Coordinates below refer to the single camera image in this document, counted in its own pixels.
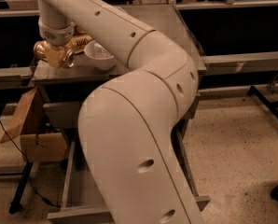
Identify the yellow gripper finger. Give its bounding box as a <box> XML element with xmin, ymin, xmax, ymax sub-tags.
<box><xmin>45</xmin><ymin>47</ymin><xmax>66</xmax><ymax>68</ymax></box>

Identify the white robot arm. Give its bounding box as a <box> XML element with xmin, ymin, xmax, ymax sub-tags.
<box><xmin>41</xmin><ymin>0</ymin><xmax>204</xmax><ymax>224</ymax></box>

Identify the grey drawer cabinet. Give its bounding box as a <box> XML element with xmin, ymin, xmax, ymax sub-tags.
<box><xmin>31</xmin><ymin>4</ymin><xmax>208</xmax><ymax>138</ymax></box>

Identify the open grey middle drawer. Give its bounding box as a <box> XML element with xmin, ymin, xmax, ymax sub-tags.
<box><xmin>47</xmin><ymin>120</ymin><xmax>211</xmax><ymax>224</ymax></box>

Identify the brown chip bag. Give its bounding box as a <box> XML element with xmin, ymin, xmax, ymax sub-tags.
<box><xmin>66</xmin><ymin>26</ymin><xmax>92</xmax><ymax>54</ymax></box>

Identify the white bowl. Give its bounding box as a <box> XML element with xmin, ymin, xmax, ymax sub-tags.
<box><xmin>84</xmin><ymin>41</ymin><xmax>117</xmax><ymax>70</ymax></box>

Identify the cardboard box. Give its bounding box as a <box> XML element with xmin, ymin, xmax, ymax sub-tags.
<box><xmin>0</xmin><ymin>88</ymin><xmax>67</xmax><ymax>162</ymax></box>

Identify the black stand leg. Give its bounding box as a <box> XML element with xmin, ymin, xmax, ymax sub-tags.
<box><xmin>9</xmin><ymin>162</ymin><xmax>33</xmax><ymax>215</ymax></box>

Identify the black chair base leg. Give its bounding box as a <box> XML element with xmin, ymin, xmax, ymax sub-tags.
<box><xmin>248</xmin><ymin>86</ymin><xmax>278</xmax><ymax>119</ymax></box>

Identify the black cable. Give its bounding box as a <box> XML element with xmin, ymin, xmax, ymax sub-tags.
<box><xmin>0</xmin><ymin>105</ymin><xmax>62</xmax><ymax>209</ymax></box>

